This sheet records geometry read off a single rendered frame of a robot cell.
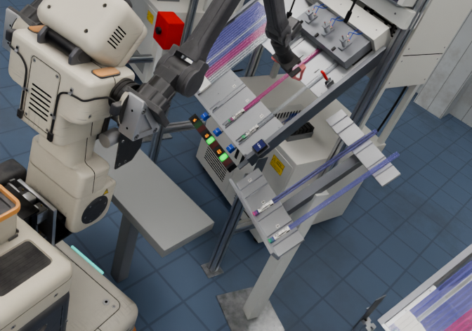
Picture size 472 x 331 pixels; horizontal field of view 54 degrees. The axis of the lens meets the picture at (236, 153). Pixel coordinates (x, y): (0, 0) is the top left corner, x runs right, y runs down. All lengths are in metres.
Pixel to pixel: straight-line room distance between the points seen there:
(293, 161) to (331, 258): 0.77
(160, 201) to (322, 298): 1.11
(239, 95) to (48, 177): 0.92
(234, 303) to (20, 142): 1.47
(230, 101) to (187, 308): 0.94
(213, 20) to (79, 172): 0.55
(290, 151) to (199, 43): 1.09
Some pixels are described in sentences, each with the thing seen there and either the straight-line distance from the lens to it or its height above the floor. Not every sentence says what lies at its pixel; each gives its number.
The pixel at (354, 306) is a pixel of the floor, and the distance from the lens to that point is 2.56.
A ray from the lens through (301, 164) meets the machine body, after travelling 2.12.
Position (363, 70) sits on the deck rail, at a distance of 1.96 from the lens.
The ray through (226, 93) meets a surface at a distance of 2.06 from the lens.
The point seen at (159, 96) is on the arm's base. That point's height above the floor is 1.22.
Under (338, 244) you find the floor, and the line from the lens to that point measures 2.78.
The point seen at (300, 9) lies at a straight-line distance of 2.22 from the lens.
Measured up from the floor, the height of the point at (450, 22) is 1.32.
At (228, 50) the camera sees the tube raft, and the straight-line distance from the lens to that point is 2.19.
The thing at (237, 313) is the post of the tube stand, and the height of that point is 0.01.
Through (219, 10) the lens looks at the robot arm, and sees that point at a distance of 1.19.
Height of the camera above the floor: 1.83
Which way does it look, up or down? 37 degrees down
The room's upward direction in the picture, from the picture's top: 21 degrees clockwise
